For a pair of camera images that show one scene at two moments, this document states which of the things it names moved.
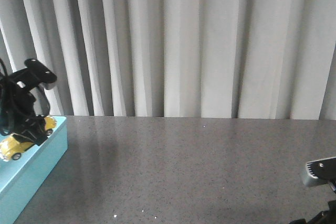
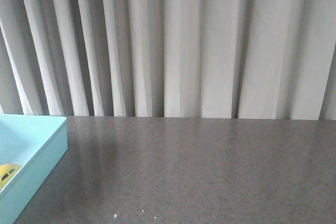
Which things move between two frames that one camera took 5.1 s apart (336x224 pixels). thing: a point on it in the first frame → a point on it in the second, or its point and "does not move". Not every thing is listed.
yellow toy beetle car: x=12 y=147 → x=7 y=171
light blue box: x=21 y=178 does not move
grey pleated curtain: x=219 y=45 does not move
